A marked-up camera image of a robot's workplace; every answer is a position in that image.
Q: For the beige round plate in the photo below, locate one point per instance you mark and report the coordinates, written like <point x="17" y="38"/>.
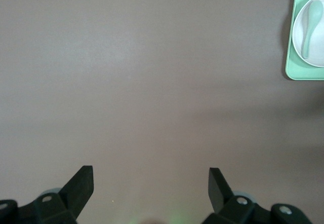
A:
<point x="319" y="46"/>

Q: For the grey-green plastic spoon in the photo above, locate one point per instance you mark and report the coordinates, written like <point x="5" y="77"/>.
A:
<point x="315" y="11"/>

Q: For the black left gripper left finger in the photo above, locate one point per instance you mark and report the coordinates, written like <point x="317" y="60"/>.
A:
<point x="81" y="188"/>

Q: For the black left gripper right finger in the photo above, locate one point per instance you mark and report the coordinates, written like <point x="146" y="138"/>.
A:
<point x="216" y="191"/>

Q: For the light green rectangular tray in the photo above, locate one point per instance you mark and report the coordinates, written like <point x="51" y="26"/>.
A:
<point x="293" y="69"/>

